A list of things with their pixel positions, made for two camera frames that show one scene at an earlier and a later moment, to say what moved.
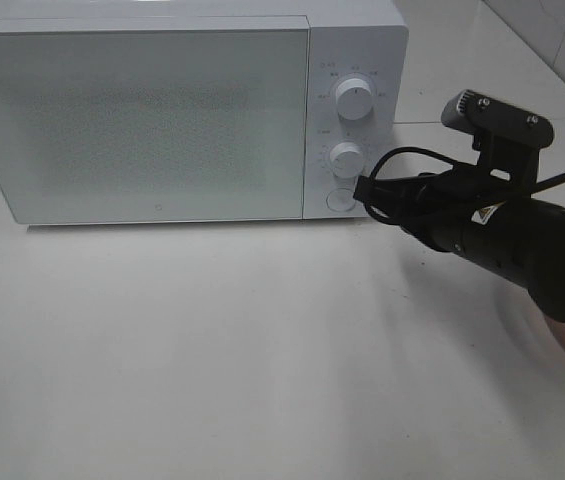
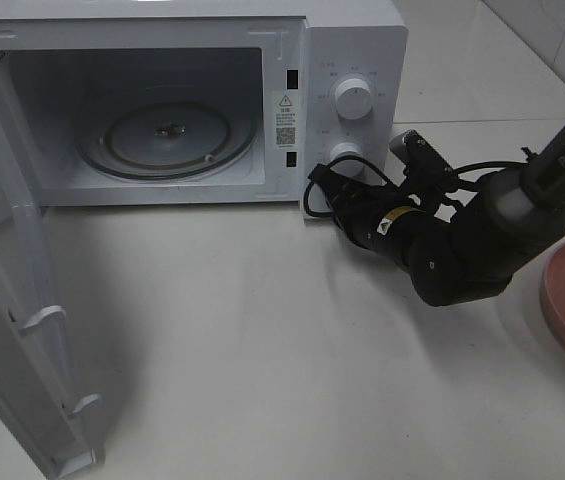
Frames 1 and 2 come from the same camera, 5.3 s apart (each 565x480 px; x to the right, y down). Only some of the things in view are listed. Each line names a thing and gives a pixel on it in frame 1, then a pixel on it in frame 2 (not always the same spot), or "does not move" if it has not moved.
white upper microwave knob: [354, 98] does not move
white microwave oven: [164, 111] does not move
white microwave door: [140, 120] to [8, 310]
